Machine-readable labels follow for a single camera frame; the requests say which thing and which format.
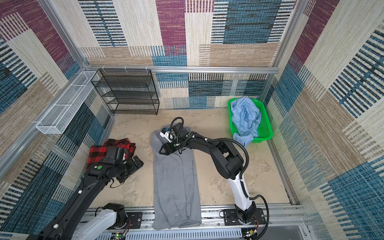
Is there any grey long sleeve shirt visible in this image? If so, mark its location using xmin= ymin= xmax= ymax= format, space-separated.
xmin=151 ymin=130 xmax=202 ymax=230

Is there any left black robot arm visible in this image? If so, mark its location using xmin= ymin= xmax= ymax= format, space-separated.
xmin=27 ymin=147 xmax=144 ymax=240

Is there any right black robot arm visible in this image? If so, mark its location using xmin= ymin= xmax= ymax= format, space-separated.
xmin=159 ymin=131 xmax=257 ymax=225

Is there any red black plaid folded shirt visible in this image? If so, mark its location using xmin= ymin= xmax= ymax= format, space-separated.
xmin=85 ymin=138 xmax=136 ymax=172

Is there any light blue shirt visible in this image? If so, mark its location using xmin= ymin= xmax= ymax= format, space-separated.
xmin=230 ymin=97 xmax=262 ymax=148

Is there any green plastic basket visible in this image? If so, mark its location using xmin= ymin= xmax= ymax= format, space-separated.
xmin=228 ymin=99 xmax=273 ymax=143

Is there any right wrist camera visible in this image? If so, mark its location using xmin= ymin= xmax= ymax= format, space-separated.
xmin=160 ymin=127 xmax=177 ymax=143

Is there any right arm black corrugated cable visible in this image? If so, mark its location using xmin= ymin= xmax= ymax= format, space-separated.
xmin=169 ymin=116 xmax=270 ymax=240

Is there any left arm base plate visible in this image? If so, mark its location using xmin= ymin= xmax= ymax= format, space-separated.
xmin=123 ymin=212 xmax=143 ymax=231

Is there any aluminium front rail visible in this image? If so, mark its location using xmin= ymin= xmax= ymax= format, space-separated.
xmin=50 ymin=205 xmax=310 ymax=232

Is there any black wire shelf rack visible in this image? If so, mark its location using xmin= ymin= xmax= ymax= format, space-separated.
xmin=91 ymin=68 xmax=160 ymax=115

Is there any white wire mesh basket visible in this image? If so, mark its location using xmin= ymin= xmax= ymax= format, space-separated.
xmin=36 ymin=71 xmax=96 ymax=135

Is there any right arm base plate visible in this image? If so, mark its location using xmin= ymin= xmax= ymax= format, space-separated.
xmin=219 ymin=208 xmax=267 ymax=226

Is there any white slotted cable duct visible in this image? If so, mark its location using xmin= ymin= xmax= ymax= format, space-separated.
xmin=97 ymin=228 xmax=243 ymax=240

